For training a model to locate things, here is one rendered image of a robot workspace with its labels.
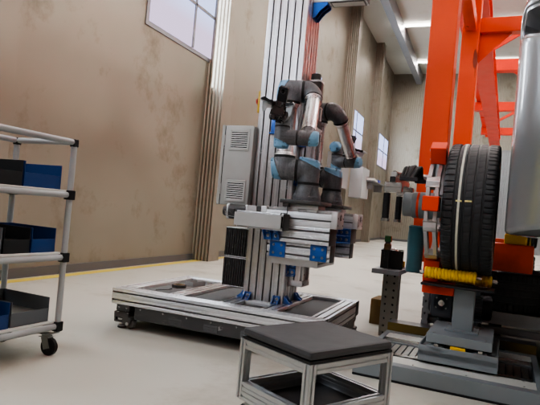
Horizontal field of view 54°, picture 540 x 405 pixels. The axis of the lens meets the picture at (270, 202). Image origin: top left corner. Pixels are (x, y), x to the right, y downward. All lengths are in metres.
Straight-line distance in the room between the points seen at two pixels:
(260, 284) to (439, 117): 1.49
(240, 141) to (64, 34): 2.60
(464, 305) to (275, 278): 1.02
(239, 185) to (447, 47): 1.53
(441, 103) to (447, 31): 0.44
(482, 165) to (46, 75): 3.71
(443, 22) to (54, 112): 3.31
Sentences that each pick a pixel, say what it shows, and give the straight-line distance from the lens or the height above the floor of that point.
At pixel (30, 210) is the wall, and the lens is 4.97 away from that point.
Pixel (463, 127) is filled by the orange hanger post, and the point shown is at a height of 1.70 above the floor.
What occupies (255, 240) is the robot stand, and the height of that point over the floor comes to 0.57.
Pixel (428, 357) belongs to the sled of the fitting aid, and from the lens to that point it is 2.78.
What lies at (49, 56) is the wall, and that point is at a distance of 5.13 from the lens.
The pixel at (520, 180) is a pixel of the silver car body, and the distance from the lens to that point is 2.04.
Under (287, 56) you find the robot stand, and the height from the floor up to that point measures 1.64.
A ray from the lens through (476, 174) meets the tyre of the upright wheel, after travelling 2.65.
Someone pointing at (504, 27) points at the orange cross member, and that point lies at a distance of 5.65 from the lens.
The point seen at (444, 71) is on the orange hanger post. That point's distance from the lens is 3.53.
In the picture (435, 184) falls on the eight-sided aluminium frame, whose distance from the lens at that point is 2.67.
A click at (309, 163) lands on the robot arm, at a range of 2.81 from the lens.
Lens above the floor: 0.75
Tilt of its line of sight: 1 degrees up
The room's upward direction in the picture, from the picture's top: 5 degrees clockwise
